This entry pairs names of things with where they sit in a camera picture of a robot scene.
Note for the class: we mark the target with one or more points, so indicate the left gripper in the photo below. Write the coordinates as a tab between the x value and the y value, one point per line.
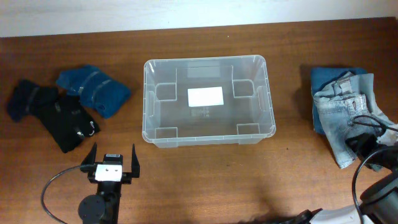
135	168

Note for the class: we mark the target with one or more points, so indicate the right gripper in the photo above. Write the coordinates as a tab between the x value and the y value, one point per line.
362	140

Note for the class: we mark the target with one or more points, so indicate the light blue denim jeans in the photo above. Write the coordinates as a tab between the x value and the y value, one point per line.
347	108

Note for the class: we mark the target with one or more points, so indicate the dark blue jeans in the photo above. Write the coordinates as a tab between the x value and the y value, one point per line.
321	76

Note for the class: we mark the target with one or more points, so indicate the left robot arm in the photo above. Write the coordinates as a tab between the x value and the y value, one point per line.
103	206

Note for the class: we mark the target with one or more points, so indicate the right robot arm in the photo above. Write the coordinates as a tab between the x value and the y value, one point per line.
377	204

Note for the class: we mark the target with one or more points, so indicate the blue folded shirt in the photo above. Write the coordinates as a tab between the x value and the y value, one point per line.
95	89

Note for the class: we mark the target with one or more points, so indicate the black folded garment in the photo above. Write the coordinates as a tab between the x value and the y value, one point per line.
62	116

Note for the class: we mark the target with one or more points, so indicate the white label in bin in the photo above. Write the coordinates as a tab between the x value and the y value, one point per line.
212	96

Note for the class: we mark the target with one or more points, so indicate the clear plastic storage bin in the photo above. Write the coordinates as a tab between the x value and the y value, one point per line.
247	116

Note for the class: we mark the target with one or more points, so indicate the left white camera box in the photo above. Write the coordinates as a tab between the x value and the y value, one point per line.
108	172

